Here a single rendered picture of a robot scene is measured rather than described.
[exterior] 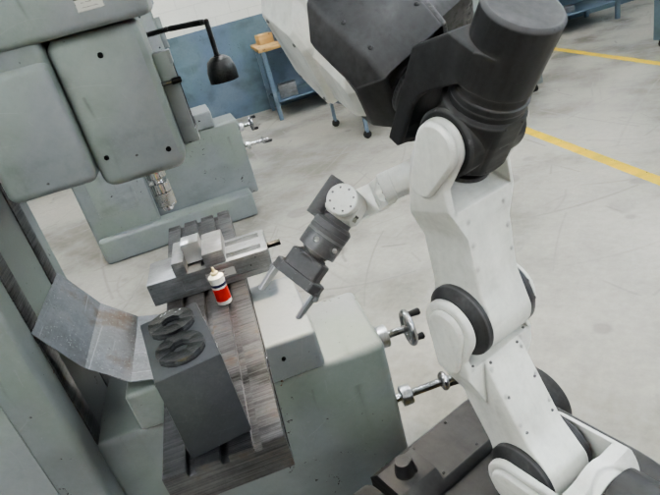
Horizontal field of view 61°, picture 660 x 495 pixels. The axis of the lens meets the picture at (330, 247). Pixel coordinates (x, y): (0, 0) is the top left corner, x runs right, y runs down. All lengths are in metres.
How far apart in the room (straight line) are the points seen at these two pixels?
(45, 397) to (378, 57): 1.04
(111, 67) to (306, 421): 1.03
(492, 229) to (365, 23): 0.39
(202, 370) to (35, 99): 0.64
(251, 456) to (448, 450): 0.51
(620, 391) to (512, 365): 1.30
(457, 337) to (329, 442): 0.79
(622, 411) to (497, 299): 1.37
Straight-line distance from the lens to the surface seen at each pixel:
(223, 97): 7.98
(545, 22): 0.79
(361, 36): 0.92
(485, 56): 0.79
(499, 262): 1.02
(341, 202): 1.14
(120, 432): 1.63
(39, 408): 1.48
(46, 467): 1.59
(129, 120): 1.31
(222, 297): 1.53
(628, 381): 2.46
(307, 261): 1.18
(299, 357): 1.50
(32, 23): 1.29
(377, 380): 1.63
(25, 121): 1.32
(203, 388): 1.05
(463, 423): 1.47
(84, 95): 1.31
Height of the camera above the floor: 1.65
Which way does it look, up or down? 27 degrees down
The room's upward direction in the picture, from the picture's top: 15 degrees counter-clockwise
